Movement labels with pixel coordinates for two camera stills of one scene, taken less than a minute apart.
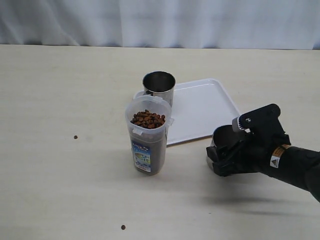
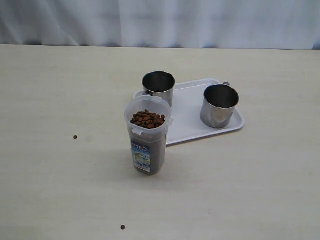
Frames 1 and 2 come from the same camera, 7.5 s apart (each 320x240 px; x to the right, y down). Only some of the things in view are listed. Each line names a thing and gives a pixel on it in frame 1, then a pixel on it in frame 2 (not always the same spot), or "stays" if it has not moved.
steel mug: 223,136 -> 219,102
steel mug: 160,84 stays
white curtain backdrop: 292,24 stays
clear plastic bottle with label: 148,118 stays
